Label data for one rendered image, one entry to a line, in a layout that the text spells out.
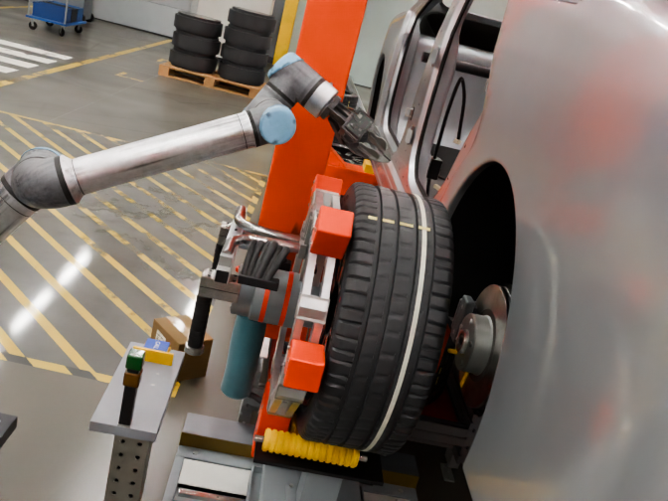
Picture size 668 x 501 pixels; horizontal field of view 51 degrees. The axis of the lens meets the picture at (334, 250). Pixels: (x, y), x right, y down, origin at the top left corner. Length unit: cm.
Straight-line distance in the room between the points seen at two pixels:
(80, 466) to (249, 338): 83
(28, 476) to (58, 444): 17
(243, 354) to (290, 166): 56
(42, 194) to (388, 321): 82
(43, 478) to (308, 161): 128
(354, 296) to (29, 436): 146
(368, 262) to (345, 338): 17
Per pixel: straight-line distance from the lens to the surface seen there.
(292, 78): 182
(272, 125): 167
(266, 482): 219
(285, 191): 211
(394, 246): 154
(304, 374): 147
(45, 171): 169
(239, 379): 200
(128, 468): 225
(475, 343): 178
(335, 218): 150
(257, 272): 154
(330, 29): 203
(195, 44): 1008
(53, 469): 249
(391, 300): 149
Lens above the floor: 158
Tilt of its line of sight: 19 degrees down
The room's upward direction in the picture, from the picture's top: 15 degrees clockwise
